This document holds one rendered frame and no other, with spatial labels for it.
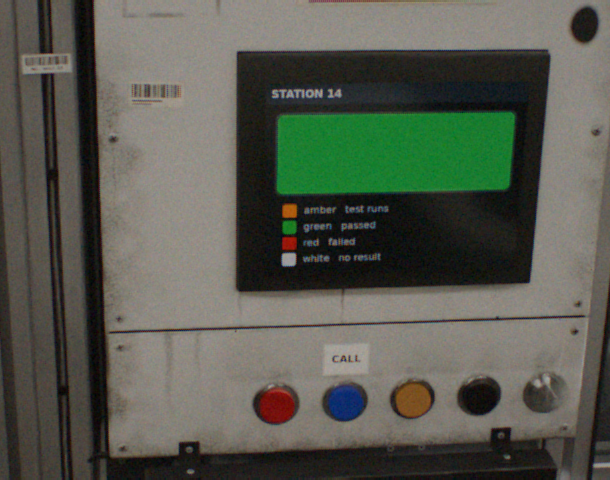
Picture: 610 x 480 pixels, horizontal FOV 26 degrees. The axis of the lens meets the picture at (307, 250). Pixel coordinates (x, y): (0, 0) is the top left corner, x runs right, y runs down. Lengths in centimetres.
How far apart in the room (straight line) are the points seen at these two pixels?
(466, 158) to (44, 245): 35
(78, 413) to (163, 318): 12
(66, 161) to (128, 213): 6
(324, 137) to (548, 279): 25
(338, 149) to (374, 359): 20
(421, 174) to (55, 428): 38
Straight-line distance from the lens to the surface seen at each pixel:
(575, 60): 111
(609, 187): 117
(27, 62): 107
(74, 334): 114
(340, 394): 116
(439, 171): 108
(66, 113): 107
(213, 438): 118
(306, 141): 106
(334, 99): 105
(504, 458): 121
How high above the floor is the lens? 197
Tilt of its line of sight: 22 degrees down
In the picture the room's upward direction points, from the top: 1 degrees clockwise
